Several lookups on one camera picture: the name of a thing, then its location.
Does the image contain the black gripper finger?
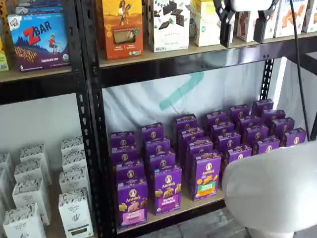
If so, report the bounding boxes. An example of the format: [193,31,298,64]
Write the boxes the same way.
[213,0,236,48]
[253,0,279,44]

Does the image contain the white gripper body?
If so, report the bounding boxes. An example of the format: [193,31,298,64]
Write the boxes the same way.
[229,0,273,12]

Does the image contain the purple Annie's box pink patch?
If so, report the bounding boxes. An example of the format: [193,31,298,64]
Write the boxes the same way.
[116,179,149,230]

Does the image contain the orange pretzel crackers box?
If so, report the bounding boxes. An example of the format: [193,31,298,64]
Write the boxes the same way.
[236,10,275,43]

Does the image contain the Simple Mills granola bar box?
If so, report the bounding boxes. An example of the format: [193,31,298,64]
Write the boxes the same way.
[194,0,236,48]

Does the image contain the white cracker box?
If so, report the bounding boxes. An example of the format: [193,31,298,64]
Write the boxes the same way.
[302,0,317,34]

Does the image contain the Simple Mills dark thins box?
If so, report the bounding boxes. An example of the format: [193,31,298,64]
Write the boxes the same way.
[152,0,190,54]

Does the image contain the purple Annie's bunny box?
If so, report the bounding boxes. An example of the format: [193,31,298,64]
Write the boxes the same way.
[109,131,137,149]
[252,99,274,117]
[180,127,205,147]
[228,104,250,122]
[272,117,296,137]
[263,109,286,124]
[211,121,236,139]
[148,148,176,172]
[115,160,145,184]
[145,137,172,155]
[141,122,165,142]
[283,127,308,148]
[175,114,199,132]
[206,111,227,127]
[187,136,214,160]
[245,124,269,145]
[217,132,242,152]
[111,146,138,165]
[238,116,262,130]

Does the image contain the orange Revival snack box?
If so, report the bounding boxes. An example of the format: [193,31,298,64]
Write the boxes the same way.
[101,0,144,61]

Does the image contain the purple Annie's box chocolate bunnies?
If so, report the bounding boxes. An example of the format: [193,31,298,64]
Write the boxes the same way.
[255,136,281,155]

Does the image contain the purple Annie's box yellow bunnies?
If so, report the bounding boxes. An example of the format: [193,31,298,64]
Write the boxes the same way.
[226,144,253,165]

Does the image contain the purple Annie's box green patch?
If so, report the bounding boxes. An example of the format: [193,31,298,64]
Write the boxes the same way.
[193,150,222,202]

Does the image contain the purple Annie's box violet patch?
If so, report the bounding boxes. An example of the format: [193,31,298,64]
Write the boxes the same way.
[154,163,182,216]

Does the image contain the blue Z Bar box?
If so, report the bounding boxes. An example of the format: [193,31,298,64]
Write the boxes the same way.
[14,0,64,14]
[7,12,71,73]

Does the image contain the white patterned carton box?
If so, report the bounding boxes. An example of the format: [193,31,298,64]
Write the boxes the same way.
[58,190,95,238]
[12,178,52,225]
[0,168,16,210]
[0,151,13,175]
[14,159,53,186]
[19,144,51,165]
[60,136,84,154]
[61,149,88,174]
[3,203,48,238]
[58,171,89,197]

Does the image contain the yellow Bobo's snack box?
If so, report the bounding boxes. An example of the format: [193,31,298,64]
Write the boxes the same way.
[0,23,9,73]

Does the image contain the white backdrop sheet teal mark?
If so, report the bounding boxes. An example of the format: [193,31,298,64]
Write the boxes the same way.
[102,56,317,141]

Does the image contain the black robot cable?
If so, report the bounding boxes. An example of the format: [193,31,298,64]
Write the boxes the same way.
[289,0,311,142]

